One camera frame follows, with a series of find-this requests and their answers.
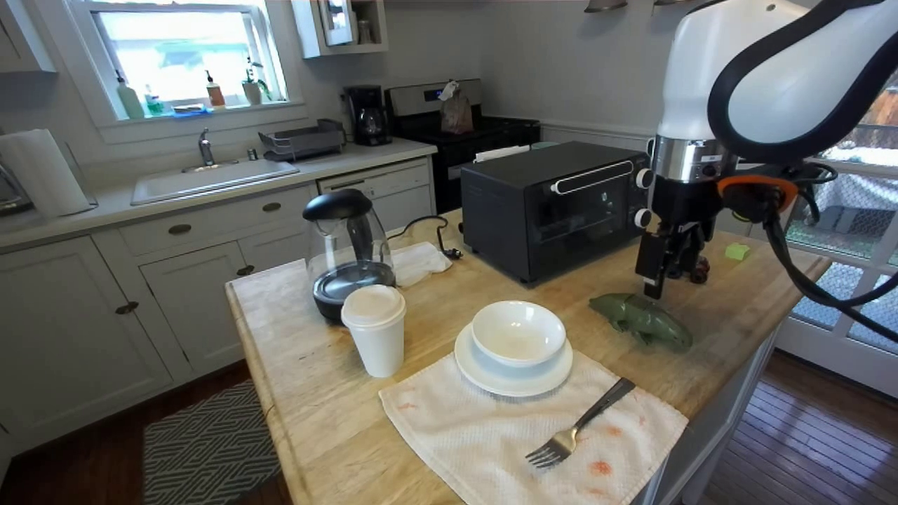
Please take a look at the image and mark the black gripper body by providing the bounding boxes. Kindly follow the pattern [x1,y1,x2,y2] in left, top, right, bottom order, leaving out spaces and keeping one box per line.
[633,176,724,285]

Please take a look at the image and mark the black toaster oven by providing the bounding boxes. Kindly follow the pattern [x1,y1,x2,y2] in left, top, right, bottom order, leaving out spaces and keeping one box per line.
[458,138,655,290]

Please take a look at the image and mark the white bowl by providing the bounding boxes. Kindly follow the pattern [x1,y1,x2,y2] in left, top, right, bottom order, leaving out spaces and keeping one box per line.
[469,297,568,371]

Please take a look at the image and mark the silver fork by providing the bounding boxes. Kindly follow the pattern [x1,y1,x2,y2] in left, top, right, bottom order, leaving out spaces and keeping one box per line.
[521,377,636,472]

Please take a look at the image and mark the white plate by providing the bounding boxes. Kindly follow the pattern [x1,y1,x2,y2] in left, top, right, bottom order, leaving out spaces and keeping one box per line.
[451,320,575,402]

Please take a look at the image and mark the white stove towel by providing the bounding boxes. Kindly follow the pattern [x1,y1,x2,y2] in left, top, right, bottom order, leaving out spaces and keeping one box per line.
[472,139,532,165]

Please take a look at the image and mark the white glass pane door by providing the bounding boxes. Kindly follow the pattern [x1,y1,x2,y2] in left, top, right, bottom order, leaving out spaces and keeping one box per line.
[775,138,898,402]

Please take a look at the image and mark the black stove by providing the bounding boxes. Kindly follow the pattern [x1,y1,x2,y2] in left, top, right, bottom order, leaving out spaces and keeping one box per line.
[383,75,545,217]

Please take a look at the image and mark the stained white cloth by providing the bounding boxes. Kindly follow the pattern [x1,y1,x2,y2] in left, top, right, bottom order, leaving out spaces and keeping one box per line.
[375,348,690,505]

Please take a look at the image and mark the small white napkin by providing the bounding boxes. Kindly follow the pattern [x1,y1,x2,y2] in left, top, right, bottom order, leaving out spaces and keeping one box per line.
[387,239,455,290]

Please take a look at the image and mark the brown paper bag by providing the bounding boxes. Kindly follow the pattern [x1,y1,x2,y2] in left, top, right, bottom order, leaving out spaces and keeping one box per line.
[434,79,477,138]

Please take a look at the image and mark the white paper cup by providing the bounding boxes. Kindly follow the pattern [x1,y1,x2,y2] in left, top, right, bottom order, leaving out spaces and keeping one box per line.
[337,280,410,381]

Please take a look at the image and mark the glass electric kettle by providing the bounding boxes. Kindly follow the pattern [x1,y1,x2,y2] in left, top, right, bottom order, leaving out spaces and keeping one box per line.
[300,186,397,327]

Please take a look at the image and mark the black coffee maker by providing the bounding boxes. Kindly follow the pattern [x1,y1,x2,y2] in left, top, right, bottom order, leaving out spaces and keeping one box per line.
[338,83,393,149]

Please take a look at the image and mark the grey dish rack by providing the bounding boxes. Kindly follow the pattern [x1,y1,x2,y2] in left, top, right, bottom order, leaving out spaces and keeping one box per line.
[255,114,348,163]

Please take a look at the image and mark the small potted plant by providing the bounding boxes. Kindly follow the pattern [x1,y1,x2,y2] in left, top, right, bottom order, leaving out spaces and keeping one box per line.
[237,57,274,107]

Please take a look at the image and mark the white kitchen sink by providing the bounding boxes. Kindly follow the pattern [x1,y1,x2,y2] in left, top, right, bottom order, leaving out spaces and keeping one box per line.
[129,156,303,208]

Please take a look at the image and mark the chrome faucet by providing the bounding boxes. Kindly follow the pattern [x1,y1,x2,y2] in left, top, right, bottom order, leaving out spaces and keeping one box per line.
[194,127,218,168]

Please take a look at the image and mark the grey patterned rug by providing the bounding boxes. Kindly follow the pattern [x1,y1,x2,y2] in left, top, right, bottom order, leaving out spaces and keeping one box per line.
[140,377,284,505]

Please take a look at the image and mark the orange soap bottle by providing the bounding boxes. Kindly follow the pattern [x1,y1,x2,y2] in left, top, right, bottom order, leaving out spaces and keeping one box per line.
[205,67,226,110]

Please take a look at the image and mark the blue sponge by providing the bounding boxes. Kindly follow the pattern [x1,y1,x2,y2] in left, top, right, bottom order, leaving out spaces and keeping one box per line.
[168,100,216,120]

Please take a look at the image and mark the kitchen window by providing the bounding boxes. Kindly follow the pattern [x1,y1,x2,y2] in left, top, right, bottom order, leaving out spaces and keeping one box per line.
[63,0,306,124]

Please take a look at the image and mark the green soap bottle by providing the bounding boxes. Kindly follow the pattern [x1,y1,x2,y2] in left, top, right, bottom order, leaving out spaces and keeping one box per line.
[115,72,149,120]

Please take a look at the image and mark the white base cabinets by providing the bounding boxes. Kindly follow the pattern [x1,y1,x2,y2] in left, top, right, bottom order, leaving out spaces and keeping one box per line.
[0,152,441,459]

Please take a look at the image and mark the paper towel roll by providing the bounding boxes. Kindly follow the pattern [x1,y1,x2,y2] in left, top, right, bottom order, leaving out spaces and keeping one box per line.
[0,127,94,219]

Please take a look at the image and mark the orange cable clamp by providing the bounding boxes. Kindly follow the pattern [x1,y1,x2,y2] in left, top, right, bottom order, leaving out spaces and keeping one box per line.
[716,170,803,204]

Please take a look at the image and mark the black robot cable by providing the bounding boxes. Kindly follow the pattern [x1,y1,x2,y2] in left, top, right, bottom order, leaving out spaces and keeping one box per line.
[761,156,898,346]

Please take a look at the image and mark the black appliance power cord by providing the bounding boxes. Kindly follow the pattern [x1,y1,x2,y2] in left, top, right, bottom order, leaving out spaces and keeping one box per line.
[394,211,465,263]

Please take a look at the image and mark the white glass door wall cabinet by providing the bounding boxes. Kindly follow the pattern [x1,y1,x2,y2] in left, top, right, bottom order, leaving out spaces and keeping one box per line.
[289,0,390,61]

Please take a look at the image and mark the white plain wall cabinet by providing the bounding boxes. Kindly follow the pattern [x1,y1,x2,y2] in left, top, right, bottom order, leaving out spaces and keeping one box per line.
[0,0,59,75]

